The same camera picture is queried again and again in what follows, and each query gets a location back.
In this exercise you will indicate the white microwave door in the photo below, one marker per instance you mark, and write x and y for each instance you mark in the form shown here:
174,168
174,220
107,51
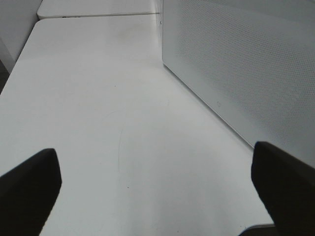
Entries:
252,62

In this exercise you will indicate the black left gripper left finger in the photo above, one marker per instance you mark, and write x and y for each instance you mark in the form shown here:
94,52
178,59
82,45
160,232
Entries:
28,193

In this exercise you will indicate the white microwave oven body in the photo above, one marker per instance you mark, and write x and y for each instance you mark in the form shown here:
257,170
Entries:
158,7

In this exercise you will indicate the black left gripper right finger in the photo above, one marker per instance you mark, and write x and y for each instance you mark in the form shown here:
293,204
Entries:
286,186

